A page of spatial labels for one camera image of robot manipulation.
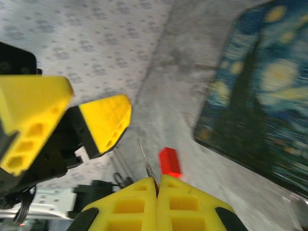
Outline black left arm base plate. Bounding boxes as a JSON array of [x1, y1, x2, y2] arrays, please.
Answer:
[[68, 179, 122, 219]]

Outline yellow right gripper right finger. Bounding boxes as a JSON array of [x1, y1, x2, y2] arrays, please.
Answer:
[[156, 174, 248, 231]]

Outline starry night print box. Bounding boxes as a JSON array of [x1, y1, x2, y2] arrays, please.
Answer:
[[193, 0, 308, 198]]

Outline red padlock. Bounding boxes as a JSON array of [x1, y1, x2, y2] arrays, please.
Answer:
[[158, 147, 182, 179]]

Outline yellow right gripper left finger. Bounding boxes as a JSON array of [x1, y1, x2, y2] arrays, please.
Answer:
[[66, 177, 159, 231]]

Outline aluminium frame rail with slots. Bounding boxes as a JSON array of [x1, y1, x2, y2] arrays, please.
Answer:
[[0, 187, 78, 220]]

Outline black cable bundle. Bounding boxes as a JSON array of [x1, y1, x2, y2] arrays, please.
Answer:
[[13, 187, 37, 223]]

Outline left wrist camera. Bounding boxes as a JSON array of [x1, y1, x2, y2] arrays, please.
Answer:
[[0, 41, 43, 76]]

